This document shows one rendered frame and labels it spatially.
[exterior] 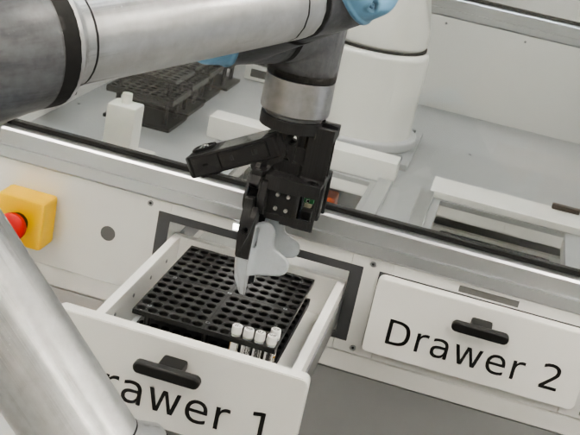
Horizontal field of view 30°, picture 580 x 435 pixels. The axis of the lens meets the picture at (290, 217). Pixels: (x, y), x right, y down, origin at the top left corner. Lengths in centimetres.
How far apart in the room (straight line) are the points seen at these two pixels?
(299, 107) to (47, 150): 51
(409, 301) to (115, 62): 76
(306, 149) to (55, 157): 50
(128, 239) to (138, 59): 76
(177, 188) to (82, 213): 15
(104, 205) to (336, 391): 42
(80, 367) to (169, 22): 27
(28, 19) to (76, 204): 85
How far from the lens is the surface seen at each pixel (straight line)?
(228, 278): 141
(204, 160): 119
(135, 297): 139
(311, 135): 115
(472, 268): 144
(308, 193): 115
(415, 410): 155
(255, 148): 117
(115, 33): 77
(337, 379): 155
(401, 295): 144
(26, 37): 72
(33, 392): 86
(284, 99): 113
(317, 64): 112
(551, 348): 146
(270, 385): 117
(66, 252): 158
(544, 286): 145
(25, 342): 84
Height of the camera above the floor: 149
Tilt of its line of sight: 21 degrees down
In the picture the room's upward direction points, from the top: 12 degrees clockwise
